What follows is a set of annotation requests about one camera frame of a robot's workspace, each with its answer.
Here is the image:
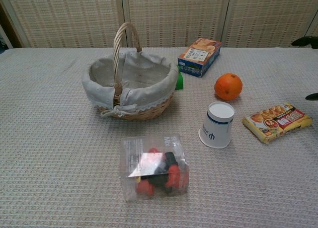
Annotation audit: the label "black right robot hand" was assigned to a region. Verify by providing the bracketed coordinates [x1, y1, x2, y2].
[291, 35, 318, 101]

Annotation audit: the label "orange fruit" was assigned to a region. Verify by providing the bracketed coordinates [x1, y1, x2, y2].
[214, 73, 243, 101]

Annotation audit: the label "wicker basket with cloth lining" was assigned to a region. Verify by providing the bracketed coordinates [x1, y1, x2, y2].
[81, 22, 179, 121]

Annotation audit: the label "woven folding screen panel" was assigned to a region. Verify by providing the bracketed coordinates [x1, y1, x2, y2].
[0, 0, 128, 49]
[222, 0, 318, 49]
[121, 0, 233, 48]

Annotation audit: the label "yellow snack packet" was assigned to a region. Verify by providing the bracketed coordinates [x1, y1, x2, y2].
[242, 102, 314, 145]

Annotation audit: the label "blue cookie box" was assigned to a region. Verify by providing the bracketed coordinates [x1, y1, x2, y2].
[177, 37, 222, 78]

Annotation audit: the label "white paper cup blue print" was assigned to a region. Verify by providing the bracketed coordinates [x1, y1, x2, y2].
[198, 101, 236, 149]

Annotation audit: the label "green plastic object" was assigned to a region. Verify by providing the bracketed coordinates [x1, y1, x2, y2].
[174, 66, 185, 91]

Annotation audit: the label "clear plastic box red clips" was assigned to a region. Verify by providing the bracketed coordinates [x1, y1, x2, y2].
[119, 133, 190, 202]

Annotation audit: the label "beige woven tablecloth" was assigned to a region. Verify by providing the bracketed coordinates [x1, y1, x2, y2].
[0, 46, 318, 228]

